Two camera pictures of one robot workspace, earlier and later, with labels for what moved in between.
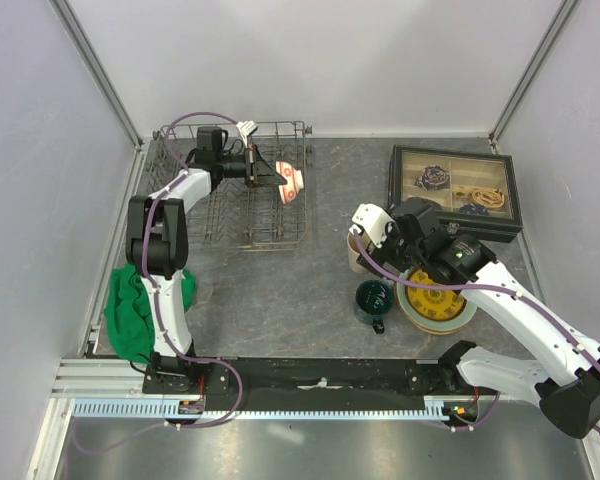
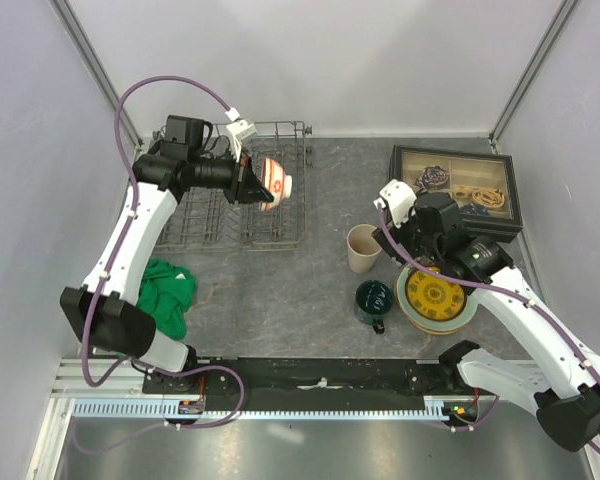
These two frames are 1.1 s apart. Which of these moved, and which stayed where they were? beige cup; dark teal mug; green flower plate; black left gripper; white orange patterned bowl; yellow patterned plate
Moved: black left gripper; white orange patterned bowl
Stayed: yellow patterned plate; dark teal mug; green flower plate; beige cup
